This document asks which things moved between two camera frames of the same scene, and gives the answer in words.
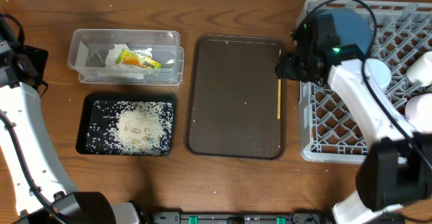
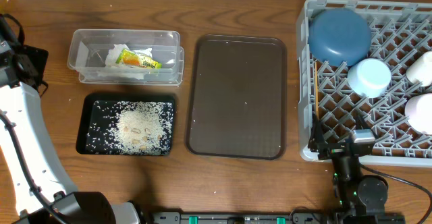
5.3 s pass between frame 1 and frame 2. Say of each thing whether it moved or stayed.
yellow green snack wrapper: stayed
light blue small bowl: stayed
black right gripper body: moved
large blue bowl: stayed
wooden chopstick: moved
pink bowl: stayed
